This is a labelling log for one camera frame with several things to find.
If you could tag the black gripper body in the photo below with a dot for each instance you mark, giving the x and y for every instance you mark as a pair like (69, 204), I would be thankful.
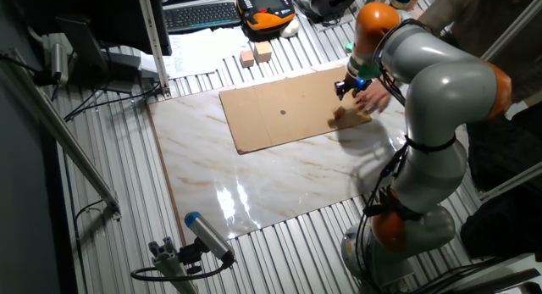
(357, 83)

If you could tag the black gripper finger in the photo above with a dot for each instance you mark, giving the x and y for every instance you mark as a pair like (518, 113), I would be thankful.
(345, 95)
(341, 87)

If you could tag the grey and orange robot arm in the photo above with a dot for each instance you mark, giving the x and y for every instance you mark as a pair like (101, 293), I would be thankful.
(444, 90)

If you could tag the person right hand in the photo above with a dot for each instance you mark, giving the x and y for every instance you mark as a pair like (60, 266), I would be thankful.
(373, 98)

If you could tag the small green object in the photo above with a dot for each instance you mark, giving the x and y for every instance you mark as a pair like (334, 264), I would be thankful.
(349, 47)

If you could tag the brown cardboard sheet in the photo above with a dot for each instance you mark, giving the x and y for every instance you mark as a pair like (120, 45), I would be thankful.
(262, 116)

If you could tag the large light wooden cube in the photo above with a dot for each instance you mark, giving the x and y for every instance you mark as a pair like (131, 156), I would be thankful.
(262, 52)

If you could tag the pinkish wooden cube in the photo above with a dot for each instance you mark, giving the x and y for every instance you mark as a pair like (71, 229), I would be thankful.
(247, 59)

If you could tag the orange and black teach pendant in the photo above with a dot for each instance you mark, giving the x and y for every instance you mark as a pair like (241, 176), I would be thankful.
(267, 18)

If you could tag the marble pattern board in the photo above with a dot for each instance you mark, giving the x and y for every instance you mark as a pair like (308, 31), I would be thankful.
(254, 179)

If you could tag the white paper sheet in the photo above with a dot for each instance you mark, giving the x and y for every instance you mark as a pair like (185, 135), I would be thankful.
(203, 50)

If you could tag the person in brown sweater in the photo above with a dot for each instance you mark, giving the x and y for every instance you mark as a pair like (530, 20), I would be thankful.
(487, 18)

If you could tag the black keyboard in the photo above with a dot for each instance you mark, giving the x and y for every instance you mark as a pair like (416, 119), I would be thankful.
(201, 16)

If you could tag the short aluminium profile stub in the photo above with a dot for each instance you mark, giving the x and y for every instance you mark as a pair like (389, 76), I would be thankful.
(169, 264)

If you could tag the black monitor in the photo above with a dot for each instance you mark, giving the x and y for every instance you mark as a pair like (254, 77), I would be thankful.
(106, 14)

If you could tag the black monitor stand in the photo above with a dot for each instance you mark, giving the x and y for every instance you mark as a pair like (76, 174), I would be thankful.
(84, 44)

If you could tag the grey camera with blue cap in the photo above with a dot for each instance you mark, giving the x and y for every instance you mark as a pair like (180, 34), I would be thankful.
(207, 234)

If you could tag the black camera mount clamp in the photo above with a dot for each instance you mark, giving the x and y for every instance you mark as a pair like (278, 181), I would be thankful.
(190, 253)

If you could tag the silver cylindrical camera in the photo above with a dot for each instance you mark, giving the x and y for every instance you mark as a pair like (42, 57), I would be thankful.
(59, 61)

